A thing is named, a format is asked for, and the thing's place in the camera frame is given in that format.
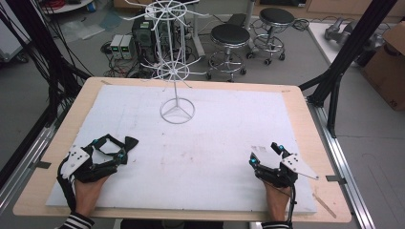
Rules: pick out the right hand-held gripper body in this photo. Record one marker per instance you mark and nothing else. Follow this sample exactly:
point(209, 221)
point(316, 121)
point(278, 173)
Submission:
point(286, 173)

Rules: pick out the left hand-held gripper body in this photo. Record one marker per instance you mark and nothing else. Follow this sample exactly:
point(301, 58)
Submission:
point(78, 159)

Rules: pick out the black bow tie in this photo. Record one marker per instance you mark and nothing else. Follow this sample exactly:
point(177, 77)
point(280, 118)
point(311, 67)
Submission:
point(130, 142)

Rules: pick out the person's right hand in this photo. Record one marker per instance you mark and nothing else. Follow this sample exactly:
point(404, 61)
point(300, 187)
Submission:
point(277, 200)

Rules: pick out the person's left hand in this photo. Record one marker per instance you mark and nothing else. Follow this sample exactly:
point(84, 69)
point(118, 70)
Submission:
point(87, 194)

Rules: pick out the black tape strip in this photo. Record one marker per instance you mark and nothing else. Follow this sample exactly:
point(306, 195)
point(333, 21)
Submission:
point(335, 179)
point(43, 164)

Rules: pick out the wooden table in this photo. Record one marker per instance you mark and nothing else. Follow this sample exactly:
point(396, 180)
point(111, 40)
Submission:
point(321, 133)

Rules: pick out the thin wooden stick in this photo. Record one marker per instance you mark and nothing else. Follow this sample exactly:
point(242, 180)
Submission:
point(324, 205)

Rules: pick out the striped right sleeve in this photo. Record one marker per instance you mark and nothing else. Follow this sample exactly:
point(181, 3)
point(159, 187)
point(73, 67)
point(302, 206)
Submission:
point(275, 225)

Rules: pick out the striped sleeve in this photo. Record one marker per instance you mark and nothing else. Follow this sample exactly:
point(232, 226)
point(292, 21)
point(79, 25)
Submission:
point(76, 221)
point(275, 225)

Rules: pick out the white foam mat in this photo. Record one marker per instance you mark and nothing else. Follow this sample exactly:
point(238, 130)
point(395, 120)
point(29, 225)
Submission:
point(197, 152)

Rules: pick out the striped left sleeve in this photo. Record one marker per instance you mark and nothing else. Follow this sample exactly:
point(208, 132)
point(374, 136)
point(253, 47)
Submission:
point(76, 221)

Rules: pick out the grey bench power supply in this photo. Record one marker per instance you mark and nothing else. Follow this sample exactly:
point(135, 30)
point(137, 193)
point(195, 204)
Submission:
point(128, 47)
point(116, 46)

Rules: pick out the clear plastic sheet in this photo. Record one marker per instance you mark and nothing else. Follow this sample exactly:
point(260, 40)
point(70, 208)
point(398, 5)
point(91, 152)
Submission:
point(81, 30)

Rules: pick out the black computer tower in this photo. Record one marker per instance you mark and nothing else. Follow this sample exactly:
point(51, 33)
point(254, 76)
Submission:
point(143, 35)

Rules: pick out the white side table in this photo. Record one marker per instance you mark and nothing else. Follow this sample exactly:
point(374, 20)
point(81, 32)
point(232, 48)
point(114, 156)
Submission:
point(318, 35)

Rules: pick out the black round stool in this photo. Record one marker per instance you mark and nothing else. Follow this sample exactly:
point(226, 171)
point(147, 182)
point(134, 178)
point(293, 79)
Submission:
point(276, 16)
point(230, 35)

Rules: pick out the brown cardboard box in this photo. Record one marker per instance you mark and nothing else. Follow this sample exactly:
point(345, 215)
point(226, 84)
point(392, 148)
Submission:
point(387, 70)

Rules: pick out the aluminium rail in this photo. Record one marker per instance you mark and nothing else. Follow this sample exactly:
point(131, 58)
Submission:
point(22, 165)
point(344, 159)

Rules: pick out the black metal frame post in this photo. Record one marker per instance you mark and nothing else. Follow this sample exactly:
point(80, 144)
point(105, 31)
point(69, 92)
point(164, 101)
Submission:
point(350, 47)
point(47, 47)

